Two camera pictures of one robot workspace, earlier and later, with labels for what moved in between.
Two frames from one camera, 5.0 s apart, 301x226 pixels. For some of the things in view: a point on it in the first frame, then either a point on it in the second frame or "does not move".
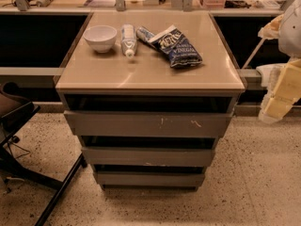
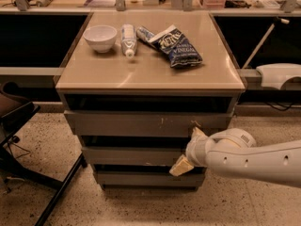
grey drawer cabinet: [148, 94] does not move
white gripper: [291, 28] to [195, 148]
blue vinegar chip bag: [173, 45] does not move
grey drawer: [193, 156] does not move
